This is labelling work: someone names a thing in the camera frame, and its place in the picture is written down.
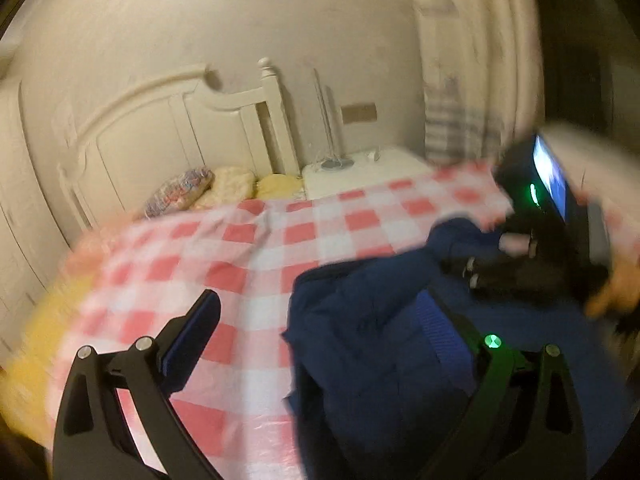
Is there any person's right hand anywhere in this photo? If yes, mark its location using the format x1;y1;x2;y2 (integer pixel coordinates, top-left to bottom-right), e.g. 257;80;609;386
585;247;640;318

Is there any beige wall plate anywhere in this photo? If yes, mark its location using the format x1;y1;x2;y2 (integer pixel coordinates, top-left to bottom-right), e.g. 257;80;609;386
341;103;377;123

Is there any white wardrobe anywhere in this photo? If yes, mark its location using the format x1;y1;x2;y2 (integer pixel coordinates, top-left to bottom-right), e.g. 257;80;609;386
0;80;71;356

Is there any white nightstand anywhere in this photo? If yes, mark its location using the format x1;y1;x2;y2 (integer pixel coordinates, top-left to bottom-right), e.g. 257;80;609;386
301;146;433;201

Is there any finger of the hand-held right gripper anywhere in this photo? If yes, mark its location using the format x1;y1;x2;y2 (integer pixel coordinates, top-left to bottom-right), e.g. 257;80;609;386
497;230;541;258
460;255;556;293

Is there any yellow pillow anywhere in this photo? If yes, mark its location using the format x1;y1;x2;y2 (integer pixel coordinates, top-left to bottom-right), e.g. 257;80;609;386
255;174;305;201

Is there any yellow blanket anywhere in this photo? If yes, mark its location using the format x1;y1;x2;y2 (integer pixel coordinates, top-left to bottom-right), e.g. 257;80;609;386
0;280;101;441

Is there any striped cloth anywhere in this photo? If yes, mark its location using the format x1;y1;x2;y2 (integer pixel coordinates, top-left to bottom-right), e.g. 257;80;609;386
424;85;501;166

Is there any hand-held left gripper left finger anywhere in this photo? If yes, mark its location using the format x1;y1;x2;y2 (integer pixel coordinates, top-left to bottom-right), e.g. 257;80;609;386
51;289;223;480

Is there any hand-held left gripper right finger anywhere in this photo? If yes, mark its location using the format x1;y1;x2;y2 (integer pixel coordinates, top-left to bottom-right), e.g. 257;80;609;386
415;290;588;480

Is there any dark window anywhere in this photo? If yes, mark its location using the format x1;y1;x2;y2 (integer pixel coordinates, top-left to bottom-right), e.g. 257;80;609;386
530;0;640;161

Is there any person's right forearm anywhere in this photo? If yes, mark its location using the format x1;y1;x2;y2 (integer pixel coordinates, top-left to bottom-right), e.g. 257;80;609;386
542;119;640;261

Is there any dark blue jacket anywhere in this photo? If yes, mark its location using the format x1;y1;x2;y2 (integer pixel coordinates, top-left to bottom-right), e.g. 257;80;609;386
280;215;640;480

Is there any floral pillow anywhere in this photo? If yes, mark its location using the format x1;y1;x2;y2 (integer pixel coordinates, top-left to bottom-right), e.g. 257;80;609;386
145;167;216;218

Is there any cream pillow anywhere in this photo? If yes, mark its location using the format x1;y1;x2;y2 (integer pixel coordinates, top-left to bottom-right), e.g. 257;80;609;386
195;166;258;208

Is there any pale curtain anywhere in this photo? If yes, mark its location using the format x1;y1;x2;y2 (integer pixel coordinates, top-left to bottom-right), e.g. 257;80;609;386
405;0;543;161

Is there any white wooden headboard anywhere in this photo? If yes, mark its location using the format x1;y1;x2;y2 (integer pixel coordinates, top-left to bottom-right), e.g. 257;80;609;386
57;57;301;231

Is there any white stand lamp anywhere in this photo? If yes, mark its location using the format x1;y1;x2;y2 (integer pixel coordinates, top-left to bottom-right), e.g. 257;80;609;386
312;67;355;171

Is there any red white checkered blanket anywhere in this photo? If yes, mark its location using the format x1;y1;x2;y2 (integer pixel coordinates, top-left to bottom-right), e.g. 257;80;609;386
50;157;516;480

